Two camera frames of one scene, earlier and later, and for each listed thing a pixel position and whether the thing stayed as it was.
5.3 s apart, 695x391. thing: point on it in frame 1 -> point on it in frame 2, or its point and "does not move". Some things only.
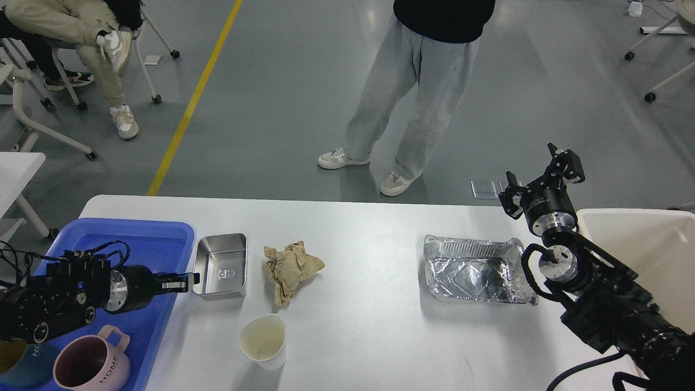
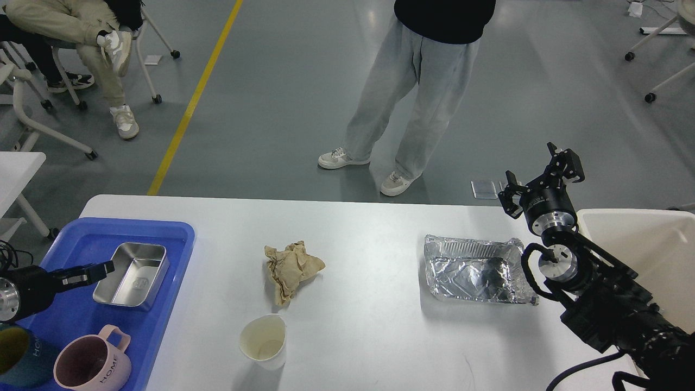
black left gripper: [128, 288] -> [26, 290]
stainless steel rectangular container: [221, 262] -> [140, 270]
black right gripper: [547, 205] does not move
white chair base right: [686, 12] does not move
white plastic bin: [659, 245] does not move
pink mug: [94, 364] does not move
